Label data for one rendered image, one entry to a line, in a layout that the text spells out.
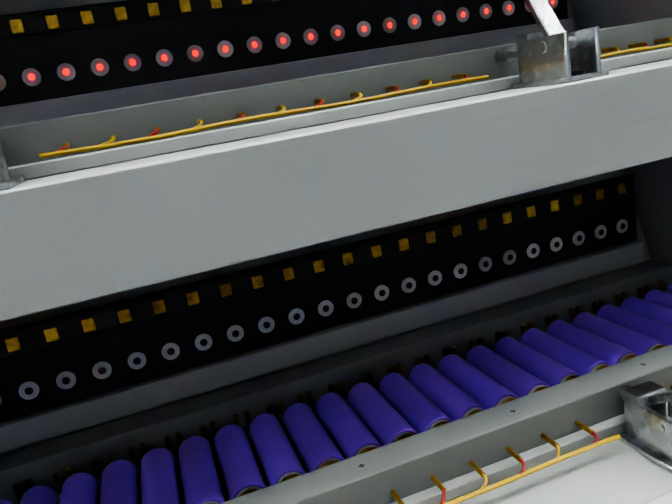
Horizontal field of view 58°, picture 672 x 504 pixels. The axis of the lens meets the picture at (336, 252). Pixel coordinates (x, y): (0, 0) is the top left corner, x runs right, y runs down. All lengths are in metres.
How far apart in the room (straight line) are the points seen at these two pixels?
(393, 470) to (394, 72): 0.20
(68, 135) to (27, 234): 0.08
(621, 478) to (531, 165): 0.15
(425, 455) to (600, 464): 0.09
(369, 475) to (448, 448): 0.04
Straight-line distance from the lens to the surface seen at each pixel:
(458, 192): 0.27
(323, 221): 0.25
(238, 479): 0.32
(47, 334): 0.39
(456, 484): 0.31
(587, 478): 0.32
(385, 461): 0.30
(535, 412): 0.32
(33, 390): 0.40
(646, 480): 0.32
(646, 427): 0.34
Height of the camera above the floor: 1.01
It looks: 4 degrees up
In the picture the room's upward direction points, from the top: 15 degrees counter-clockwise
